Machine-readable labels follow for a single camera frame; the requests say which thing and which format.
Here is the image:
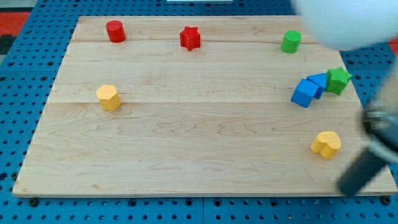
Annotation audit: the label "yellow hexagon block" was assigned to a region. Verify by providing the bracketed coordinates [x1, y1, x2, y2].
[96, 85, 122, 111]

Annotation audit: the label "red star block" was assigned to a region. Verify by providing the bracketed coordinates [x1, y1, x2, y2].
[180, 26, 201, 51]

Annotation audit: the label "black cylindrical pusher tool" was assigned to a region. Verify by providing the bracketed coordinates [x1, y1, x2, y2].
[336, 101, 397, 196]

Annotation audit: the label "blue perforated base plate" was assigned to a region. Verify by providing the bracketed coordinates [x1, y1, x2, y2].
[1, 0, 397, 223]

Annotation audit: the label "green star block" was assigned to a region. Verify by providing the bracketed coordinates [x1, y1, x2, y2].
[325, 67, 352, 95]

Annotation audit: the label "yellow heart block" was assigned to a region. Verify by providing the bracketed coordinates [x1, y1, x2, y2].
[310, 131, 341, 159]

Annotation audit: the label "wooden board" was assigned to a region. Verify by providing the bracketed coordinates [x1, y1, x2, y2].
[12, 15, 398, 198]

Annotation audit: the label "blue triangular block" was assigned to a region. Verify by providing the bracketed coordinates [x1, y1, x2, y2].
[307, 73, 327, 100]

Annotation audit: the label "blue cube block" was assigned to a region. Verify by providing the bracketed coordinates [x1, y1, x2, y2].
[290, 79, 319, 108]

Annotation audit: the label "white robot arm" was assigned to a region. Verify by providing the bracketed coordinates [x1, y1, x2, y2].
[292, 0, 397, 51]

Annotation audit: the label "green cylinder block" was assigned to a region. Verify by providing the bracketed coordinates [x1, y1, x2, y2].
[280, 30, 302, 54]

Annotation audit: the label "red cylinder block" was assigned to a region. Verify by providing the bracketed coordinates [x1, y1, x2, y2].
[106, 20, 126, 43]

